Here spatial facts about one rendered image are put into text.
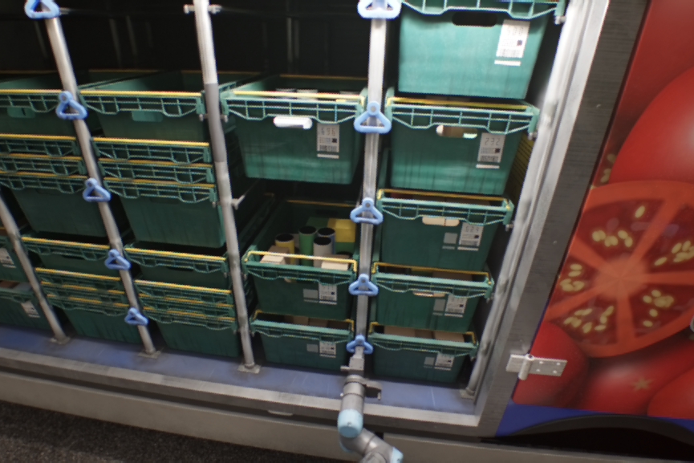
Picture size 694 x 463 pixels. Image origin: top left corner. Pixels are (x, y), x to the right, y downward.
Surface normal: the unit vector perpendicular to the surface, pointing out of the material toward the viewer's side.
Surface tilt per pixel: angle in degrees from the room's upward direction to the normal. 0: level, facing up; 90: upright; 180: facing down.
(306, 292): 94
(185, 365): 0
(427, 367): 96
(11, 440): 0
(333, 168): 96
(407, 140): 94
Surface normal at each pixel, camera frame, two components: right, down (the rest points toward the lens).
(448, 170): -0.13, 0.49
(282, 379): 0.03, -0.88
